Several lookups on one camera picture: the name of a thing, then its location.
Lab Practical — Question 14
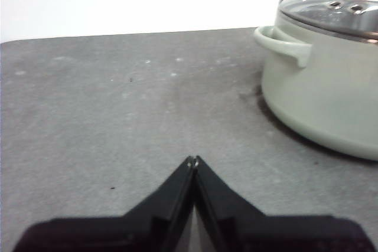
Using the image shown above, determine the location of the glass lid with green knob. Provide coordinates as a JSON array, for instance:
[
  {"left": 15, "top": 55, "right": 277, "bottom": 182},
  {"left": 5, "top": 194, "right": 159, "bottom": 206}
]
[{"left": 278, "top": 0, "right": 378, "bottom": 43}]

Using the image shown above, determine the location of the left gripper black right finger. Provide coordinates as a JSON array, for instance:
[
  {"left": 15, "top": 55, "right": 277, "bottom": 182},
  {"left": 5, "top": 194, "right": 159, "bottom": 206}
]
[{"left": 194, "top": 155, "right": 378, "bottom": 252}]

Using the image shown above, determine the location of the pale green electric pot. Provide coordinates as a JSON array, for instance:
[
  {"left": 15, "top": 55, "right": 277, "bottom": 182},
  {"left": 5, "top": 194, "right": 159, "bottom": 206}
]
[{"left": 253, "top": 9, "right": 378, "bottom": 162}]

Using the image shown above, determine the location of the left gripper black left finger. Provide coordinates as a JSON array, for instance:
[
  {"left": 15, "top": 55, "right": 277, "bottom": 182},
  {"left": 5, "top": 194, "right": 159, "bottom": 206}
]
[{"left": 11, "top": 155, "right": 196, "bottom": 252}]

